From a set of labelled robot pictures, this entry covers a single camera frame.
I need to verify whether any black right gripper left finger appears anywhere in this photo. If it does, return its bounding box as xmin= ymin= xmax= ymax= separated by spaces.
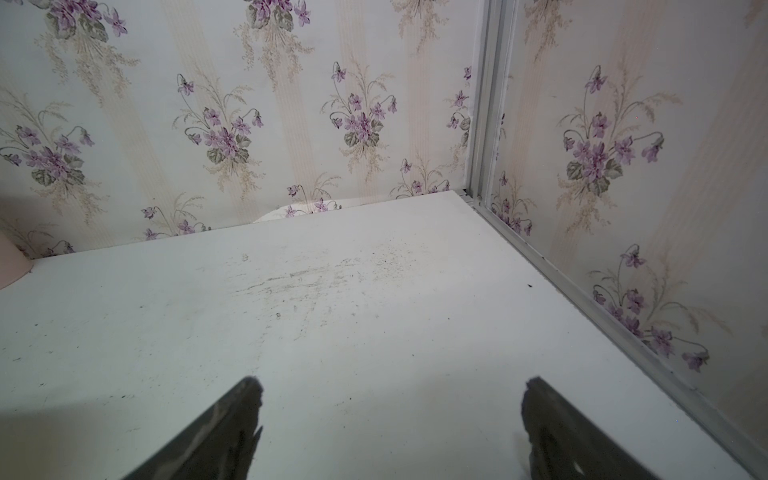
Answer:
xmin=127 ymin=376 xmax=263 ymax=480

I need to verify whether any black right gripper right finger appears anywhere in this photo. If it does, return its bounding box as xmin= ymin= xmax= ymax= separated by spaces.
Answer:
xmin=521 ymin=377 xmax=657 ymax=480

